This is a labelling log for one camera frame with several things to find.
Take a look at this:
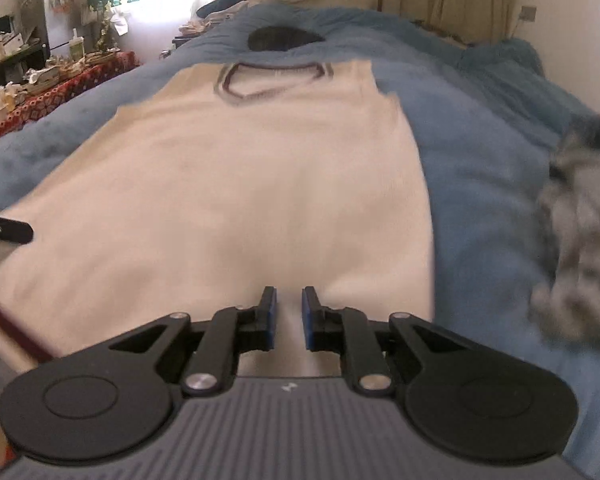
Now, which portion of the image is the dark patterned pillow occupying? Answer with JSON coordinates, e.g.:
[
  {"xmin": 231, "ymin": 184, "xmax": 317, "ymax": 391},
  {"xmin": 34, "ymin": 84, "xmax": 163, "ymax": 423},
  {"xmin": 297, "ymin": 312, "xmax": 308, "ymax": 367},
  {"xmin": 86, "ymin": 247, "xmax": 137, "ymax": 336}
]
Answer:
[{"xmin": 415, "ymin": 20, "xmax": 468, "ymax": 48}]

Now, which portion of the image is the black shelf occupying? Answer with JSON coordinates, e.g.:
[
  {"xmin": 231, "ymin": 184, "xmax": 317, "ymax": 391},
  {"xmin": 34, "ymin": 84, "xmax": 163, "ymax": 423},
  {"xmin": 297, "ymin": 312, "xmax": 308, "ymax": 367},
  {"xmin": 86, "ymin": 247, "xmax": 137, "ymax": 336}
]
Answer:
[{"xmin": 0, "ymin": 17, "xmax": 51, "ymax": 88}]

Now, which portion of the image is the dark wooden nightstand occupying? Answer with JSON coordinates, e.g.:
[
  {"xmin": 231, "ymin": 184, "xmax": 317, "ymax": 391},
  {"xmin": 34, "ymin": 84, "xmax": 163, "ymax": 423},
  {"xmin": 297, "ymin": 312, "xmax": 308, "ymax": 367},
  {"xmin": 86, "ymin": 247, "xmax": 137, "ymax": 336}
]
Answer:
[{"xmin": 172, "ymin": 20, "xmax": 211, "ymax": 51}]

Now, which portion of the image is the green drink cup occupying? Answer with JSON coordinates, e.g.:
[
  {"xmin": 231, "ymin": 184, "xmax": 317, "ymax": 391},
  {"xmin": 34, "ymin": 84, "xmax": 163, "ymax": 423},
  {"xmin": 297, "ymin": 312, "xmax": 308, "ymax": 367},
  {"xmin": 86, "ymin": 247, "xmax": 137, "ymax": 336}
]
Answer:
[{"xmin": 67, "ymin": 27, "xmax": 86, "ymax": 61}]

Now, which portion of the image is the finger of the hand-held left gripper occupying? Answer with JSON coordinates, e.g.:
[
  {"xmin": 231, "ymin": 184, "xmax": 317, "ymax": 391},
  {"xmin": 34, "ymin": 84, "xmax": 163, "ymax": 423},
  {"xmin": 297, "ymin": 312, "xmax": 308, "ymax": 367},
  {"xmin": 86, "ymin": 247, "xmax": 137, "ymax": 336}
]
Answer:
[{"xmin": 0, "ymin": 214, "xmax": 34, "ymax": 246}]

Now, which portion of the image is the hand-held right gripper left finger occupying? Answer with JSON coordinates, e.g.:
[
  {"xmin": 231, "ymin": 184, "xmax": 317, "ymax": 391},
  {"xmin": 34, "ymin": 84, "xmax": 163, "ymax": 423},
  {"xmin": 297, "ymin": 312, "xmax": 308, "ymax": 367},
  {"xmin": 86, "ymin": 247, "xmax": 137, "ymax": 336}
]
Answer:
[{"xmin": 109, "ymin": 286, "xmax": 279, "ymax": 396}]

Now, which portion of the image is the cream knit vest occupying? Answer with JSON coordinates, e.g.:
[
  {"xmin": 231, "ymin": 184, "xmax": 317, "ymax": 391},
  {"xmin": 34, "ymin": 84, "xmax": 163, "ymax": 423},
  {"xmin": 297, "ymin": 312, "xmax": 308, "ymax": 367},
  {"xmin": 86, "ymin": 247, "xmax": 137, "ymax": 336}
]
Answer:
[{"xmin": 0, "ymin": 60, "xmax": 436, "ymax": 366}]

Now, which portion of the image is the blue fleece blanket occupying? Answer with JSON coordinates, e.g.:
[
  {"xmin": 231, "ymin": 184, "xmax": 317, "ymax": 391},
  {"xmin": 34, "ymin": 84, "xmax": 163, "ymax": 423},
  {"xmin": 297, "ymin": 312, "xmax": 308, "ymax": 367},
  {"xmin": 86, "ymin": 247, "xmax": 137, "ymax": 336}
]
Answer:
[{"xmin": 0, "ymin": 4, "xmax": 600, "ymax": 476}]

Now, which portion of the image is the dark navy pillow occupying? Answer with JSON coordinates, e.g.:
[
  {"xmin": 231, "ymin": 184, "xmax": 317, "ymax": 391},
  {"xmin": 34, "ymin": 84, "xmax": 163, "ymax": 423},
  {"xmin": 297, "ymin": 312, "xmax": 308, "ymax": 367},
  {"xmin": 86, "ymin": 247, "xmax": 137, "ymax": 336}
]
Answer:
[{"xmin": 195, "ymin": 0, "xmax": 251, "ymax": 18}]

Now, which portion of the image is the grey refrigerator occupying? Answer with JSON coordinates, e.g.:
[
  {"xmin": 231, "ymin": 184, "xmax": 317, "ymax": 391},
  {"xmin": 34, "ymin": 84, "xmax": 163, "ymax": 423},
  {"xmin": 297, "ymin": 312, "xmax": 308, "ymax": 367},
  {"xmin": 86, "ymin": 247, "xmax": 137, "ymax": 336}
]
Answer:
[{"xmin": 17, "ymin": 0, "xmax": 88, "ymax": 53}]

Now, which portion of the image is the small decorated tree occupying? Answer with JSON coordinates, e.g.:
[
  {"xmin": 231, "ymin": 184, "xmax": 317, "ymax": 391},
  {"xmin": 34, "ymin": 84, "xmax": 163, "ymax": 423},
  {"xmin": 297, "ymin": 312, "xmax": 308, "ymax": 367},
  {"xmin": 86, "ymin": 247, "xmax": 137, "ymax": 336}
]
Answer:
[{"xmin": 97, "ymin": 2, "xmax": 131, "ymax": 53}]

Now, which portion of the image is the grey sweater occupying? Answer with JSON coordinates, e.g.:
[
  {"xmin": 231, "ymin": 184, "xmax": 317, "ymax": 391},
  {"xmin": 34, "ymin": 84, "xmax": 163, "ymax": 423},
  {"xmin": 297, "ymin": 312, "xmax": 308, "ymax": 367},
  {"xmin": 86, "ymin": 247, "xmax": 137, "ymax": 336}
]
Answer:
[{"xmin": 527, "ymin": 115, "xmax": 600, "ymax": 346}]

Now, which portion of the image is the red patterned side table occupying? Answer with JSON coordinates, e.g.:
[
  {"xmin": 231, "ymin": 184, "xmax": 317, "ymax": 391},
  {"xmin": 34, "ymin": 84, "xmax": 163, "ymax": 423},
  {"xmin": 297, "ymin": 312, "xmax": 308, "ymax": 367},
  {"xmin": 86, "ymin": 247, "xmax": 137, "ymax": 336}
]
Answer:
[{"xmin": 0, "ymin": 50, "xmax": 143, "ymax": 151}]

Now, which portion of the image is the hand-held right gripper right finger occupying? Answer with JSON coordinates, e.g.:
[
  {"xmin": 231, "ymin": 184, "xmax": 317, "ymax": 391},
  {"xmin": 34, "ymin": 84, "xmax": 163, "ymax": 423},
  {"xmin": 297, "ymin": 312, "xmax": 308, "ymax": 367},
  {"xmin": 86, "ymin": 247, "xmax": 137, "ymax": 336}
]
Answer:
[{"xmin": 301, "ymin": 286, "xmax": 473, "ymax": 395}]

